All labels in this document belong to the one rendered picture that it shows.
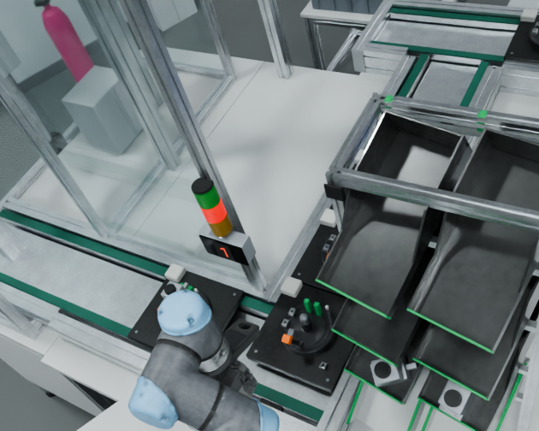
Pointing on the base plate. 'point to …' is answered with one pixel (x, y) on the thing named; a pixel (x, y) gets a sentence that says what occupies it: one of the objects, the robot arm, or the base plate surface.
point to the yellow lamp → (222, 227)
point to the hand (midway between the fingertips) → (245, 391)
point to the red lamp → (215, 213)
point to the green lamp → (208, 198)
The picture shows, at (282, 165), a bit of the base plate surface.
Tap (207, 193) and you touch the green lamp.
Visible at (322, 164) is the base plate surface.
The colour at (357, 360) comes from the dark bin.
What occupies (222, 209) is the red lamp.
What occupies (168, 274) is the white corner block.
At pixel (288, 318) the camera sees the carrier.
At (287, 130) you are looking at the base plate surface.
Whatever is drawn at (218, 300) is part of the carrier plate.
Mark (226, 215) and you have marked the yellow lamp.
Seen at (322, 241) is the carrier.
